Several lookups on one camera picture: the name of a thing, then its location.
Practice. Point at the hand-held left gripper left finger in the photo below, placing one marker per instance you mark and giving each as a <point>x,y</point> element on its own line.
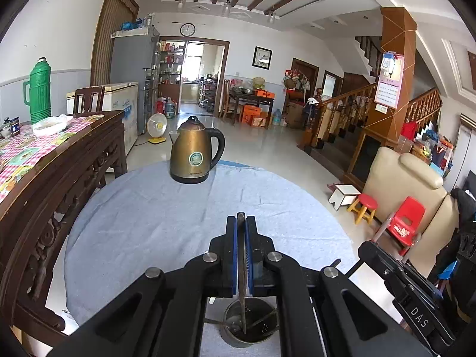
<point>232,256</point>

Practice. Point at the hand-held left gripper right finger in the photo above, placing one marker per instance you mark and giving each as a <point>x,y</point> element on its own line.
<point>250,256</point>

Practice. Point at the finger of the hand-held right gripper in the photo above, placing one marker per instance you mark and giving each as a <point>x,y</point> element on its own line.
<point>372,254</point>

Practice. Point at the dark brown chopstick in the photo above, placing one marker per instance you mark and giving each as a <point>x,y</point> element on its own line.
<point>214,321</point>
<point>264,315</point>
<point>241,267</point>

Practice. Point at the grey metal utensil holder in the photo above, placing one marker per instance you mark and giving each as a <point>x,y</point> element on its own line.
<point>262,329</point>

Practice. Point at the red plastic child chair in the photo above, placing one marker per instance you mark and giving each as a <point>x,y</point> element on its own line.
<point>407,215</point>

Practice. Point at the red and yellow stool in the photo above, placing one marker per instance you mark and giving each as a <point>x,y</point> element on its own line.
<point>363,202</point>

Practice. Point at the small white stool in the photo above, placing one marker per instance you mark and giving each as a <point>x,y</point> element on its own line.
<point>344,193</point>

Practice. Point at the dark cloth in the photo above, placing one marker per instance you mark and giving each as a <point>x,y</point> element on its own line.
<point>463,238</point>

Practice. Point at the beige sofa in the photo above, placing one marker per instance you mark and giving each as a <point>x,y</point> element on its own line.
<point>405,178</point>

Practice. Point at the grey-blue tablecloth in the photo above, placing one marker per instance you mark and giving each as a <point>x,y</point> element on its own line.
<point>148,212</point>

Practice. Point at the bronze electric kettle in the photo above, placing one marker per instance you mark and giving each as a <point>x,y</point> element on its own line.
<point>189,148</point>

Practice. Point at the pile of colourful paper bags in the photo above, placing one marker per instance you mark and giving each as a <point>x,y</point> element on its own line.
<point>431,148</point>

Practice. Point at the orange printed carton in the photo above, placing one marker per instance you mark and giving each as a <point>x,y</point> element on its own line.
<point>253,116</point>

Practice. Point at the clear water jug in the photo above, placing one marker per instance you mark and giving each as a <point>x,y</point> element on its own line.
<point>277,118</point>

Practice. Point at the wooden stair railing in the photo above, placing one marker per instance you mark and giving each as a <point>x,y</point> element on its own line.
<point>342,108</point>

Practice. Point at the yellow round heater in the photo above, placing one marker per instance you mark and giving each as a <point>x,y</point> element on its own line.
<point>156,124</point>

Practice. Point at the dark wooden dining table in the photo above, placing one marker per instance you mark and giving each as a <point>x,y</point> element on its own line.
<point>249,98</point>

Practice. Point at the blue water jug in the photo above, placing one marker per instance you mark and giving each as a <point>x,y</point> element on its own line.
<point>170,108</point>

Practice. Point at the orange box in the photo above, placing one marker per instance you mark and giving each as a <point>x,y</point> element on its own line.
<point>264,94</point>

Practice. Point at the white chest freezer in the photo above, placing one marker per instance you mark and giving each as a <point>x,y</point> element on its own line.
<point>124,119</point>

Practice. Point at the carved wooden sideboard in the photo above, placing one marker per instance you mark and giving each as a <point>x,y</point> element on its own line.
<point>55,200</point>

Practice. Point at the dark wooden chair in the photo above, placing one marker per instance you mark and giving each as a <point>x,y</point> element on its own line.
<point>89,98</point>

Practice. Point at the grey refrigerator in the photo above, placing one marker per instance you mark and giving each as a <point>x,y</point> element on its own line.
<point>130,63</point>

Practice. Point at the clear plastic bag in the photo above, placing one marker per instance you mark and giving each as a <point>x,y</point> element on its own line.
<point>52,124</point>

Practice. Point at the checkered plastic table cover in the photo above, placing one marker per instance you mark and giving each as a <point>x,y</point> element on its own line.
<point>29,152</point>

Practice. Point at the brown curtain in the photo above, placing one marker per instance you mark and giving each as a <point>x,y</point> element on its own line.
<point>108,37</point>

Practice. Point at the small dark jar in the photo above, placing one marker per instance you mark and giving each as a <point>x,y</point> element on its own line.
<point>15,126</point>

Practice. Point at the green thermos flask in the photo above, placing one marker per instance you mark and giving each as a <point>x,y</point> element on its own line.
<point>39,93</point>

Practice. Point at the white light switch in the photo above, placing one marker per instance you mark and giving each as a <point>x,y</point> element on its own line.
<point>380,108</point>

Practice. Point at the pink wall calendar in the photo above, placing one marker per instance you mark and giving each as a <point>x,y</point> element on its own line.
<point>388,85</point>

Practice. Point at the framed wall picture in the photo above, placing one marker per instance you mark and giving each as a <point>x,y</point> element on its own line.
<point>262,57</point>

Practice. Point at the round wall clock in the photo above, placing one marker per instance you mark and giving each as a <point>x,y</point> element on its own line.
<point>187,29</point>

